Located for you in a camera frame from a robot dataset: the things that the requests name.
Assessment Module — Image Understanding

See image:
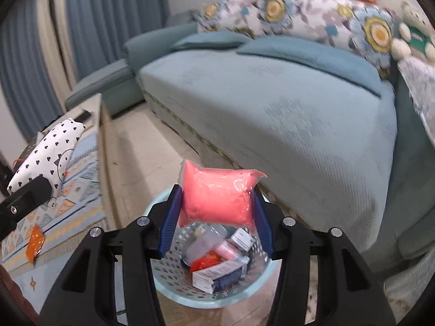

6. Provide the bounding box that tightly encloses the orange plastic bag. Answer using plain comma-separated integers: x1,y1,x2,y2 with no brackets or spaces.
190,251,221,272

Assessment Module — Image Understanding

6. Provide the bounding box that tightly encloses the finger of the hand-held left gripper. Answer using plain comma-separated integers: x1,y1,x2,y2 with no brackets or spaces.
0,176,52,242

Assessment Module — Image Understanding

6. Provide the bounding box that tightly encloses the pink clear packet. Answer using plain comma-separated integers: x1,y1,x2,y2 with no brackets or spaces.
178,159,268,226

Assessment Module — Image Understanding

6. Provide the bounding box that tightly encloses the white bear plush toy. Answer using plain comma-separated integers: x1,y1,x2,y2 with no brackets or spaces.
391,2,435,62

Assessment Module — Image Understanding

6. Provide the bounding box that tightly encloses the long floral back cushion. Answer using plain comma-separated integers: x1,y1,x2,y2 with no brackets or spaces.
256,0,398,79

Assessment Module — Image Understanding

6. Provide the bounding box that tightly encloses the pink wrapper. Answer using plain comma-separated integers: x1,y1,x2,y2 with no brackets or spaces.
214,239,238,262

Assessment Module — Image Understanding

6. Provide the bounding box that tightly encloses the large white carton box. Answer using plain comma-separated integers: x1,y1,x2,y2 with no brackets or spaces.
192,256,250,294

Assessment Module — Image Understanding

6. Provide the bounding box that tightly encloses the grey lace blanket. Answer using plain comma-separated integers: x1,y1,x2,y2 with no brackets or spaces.
397,56,435,150

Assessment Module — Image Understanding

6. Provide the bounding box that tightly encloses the small white blue box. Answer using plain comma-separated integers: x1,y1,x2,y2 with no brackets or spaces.
231,228,255,252

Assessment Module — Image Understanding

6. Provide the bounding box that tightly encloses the large blue pillow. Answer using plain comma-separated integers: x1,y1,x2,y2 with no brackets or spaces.
236,37,383,97

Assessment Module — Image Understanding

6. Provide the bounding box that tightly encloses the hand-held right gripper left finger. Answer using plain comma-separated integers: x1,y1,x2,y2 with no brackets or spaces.
37,183,184,326

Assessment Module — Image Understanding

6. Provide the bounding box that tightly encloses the small blue pillow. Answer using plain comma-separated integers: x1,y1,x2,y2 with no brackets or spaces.
172,30,252,51

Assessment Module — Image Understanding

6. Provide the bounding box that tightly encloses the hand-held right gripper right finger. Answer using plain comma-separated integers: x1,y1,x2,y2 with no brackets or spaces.
253,190,396,326

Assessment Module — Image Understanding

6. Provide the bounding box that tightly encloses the teal plastic laundry basket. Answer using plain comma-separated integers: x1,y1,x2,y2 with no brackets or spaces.
141,188,277,309

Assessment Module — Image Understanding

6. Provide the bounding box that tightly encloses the orange transparent packet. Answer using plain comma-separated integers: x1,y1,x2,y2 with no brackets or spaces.
25,226,46,264

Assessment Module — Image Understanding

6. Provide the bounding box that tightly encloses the white polka dot bag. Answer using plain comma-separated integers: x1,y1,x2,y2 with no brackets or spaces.
7,118,87,199

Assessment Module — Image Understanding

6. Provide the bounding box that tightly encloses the clear plastic bottle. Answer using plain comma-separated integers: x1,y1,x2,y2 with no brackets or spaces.
185,227,228,265

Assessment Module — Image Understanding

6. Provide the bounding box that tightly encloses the blue curtain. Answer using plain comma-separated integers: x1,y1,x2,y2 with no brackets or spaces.
0,0,65,143
64,0,170,79

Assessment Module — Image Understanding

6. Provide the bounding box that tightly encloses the blue fabric sofa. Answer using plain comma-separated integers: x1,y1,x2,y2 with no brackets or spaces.
64,7,435,279

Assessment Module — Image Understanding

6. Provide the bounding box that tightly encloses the white coffee table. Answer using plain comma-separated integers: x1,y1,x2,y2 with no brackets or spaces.
0,93,118,279

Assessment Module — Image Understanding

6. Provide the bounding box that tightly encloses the short floral back cushion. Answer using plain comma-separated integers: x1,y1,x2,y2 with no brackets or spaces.
195,0,264,38

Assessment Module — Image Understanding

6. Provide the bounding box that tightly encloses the blue patterned table mat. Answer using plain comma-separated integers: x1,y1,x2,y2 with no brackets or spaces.
0,132,107,279

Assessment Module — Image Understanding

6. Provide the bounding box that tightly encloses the dark round bowl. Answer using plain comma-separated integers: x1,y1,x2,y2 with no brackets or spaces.
14,135,46,164

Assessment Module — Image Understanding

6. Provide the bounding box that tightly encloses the white curtain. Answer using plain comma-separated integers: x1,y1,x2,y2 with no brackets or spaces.
34,0,80,92

